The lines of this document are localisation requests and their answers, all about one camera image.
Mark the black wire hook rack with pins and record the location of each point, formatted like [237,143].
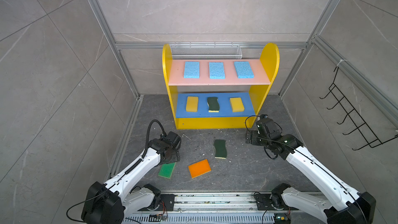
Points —
[351,113]

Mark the blue sponge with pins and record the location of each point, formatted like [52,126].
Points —
[191,70]
[216,70]

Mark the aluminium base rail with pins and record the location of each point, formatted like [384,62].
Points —
[231,208]

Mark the yellow sponge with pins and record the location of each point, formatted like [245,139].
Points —
[237,105]
[192,104]

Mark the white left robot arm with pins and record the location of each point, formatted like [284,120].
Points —
[110,202]

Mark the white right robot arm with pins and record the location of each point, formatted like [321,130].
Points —
[341,204]

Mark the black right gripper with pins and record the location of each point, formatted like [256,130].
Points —
[254,133]

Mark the dark green sponge curved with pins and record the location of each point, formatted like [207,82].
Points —
[213,105]

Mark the orange sponge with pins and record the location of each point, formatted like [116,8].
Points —
[199,168]

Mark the yellow shelf unit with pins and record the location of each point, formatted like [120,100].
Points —
[253,92]

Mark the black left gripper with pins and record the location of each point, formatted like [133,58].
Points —
[176,155]

